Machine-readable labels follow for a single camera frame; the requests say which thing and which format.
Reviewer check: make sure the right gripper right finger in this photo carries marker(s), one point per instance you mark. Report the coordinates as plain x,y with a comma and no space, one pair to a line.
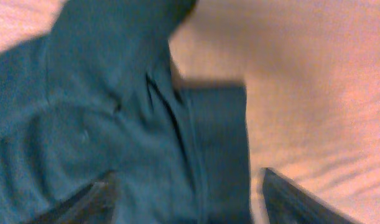
287,204

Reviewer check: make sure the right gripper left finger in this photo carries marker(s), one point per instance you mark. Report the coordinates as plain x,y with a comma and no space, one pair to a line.
93,204

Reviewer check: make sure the black polo shirt with logo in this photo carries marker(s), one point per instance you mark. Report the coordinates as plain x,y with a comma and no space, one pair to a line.
94,97

